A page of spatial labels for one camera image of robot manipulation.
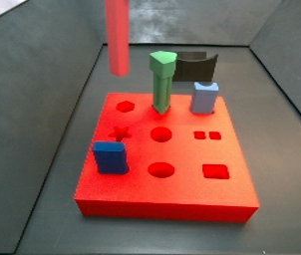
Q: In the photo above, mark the red hexagon peg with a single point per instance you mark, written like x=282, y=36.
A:
x=117, y=35

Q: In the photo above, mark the red shape sorter board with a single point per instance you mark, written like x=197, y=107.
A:
x=187, y=170

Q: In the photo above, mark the dark blue peg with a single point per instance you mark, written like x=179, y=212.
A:
x=111, y=157

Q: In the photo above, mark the light blue peg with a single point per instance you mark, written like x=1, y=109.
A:
x=203, y=98

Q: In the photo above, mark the green tall peg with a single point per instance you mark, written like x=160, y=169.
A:
x=161, y=65

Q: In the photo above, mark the black curved holder block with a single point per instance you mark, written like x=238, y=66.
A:
x=193, y=67

